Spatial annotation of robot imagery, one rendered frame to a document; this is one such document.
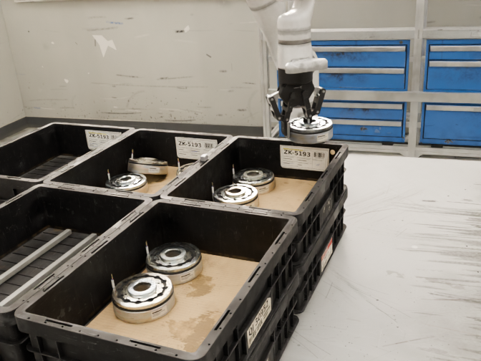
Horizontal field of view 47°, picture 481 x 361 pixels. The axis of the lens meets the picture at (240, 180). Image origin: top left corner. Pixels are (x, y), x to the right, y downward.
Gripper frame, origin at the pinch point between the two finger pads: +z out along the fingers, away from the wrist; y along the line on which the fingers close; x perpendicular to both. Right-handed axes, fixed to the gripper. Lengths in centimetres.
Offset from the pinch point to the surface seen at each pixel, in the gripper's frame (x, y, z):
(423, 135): -135, -130, 65
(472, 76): -122, -147, 32
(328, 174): 13.4, -1.4, 6.5
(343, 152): 3.0, -10.3, 6.6
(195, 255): 22.3, 30.3, 13.3
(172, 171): -28.5, 25.1, 16.5
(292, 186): -5.0, -0.4, 16.6
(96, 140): -48, 43, 11
